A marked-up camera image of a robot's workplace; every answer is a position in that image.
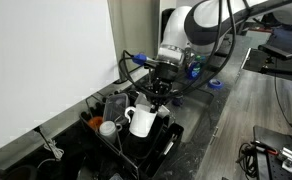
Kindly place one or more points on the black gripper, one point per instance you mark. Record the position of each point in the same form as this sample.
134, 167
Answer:
162, 75

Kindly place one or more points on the white ceramic mug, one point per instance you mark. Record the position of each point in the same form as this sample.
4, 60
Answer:
141, 121

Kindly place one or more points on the black rectangular tray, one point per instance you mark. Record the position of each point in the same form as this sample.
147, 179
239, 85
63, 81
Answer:
136, 146

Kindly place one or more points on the dark blue cup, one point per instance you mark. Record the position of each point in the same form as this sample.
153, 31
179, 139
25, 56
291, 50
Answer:
177, 101

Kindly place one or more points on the stainless steel sink basin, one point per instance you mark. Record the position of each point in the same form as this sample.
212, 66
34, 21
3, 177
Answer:
192, 113

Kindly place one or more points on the clear plastic food container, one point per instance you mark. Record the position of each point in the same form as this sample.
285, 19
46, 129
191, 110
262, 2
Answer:
116, 107

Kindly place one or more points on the blue green dish soap bottle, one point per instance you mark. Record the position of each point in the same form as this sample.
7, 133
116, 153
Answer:
194, 70

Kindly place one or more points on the orange white small cup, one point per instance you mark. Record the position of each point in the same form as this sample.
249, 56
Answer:
108, 130

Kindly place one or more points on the black dish rack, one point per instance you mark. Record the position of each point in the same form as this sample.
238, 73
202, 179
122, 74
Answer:
152, 160

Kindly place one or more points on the blue tape roll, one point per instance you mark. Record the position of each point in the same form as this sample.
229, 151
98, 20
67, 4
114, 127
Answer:
216, 84

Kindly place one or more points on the orange bowl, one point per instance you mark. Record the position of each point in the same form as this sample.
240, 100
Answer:
94, 122

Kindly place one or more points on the steel paper towel dispenser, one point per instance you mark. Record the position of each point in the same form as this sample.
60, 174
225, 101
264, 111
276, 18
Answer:
132, 26

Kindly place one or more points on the black perforated table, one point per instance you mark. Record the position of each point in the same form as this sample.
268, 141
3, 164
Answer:
269, 136

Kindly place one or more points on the black camera stand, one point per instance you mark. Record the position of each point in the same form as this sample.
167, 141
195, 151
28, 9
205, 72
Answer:
276, 51

